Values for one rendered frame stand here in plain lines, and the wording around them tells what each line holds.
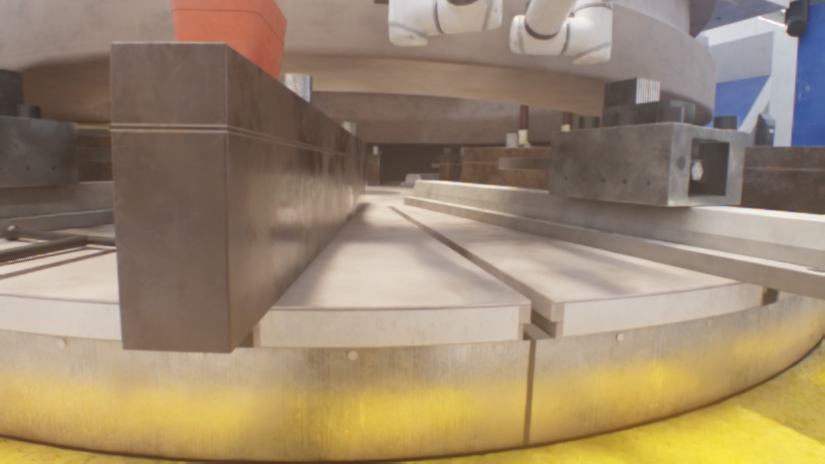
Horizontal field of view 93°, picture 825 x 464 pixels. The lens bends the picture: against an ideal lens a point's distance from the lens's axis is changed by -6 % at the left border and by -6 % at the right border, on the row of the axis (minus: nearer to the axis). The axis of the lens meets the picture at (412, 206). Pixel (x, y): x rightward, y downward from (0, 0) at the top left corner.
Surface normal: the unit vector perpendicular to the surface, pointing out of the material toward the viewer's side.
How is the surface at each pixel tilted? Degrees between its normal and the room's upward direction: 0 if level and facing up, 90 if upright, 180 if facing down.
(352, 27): 90
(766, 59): 90
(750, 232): 71
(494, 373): 90
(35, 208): 90
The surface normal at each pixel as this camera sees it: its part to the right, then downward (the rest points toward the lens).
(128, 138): 0.04, 0.09
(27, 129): 0.94, 0.05
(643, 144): -0.91, 0.02
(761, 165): -0.68, 0.05
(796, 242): -0.85, -0.30
